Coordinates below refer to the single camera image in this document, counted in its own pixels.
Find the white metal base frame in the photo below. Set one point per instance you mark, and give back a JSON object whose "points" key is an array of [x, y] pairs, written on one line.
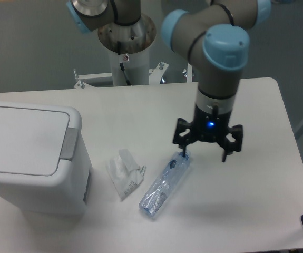
{"points": [[156, 76]]}

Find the clear plastic water bottle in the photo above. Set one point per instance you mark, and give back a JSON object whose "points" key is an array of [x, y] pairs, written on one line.
{"points": [[165, 183]]}

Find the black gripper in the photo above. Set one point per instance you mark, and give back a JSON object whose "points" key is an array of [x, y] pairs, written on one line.
{"points": [[206, 128]]}

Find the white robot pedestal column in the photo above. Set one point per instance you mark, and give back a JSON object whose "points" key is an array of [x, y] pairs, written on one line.
{"points": [[128, 49]]}

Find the crumpled white plastic wrapper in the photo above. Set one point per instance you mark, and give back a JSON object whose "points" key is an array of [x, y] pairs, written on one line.
{"points": [[125, 173]]}

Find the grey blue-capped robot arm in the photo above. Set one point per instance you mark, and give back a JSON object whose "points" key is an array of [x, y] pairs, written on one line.
{"points": [[214, 41]]}

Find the white push-lid trash can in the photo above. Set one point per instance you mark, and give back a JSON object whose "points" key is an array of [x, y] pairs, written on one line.
{"points": [[44, 163]]}

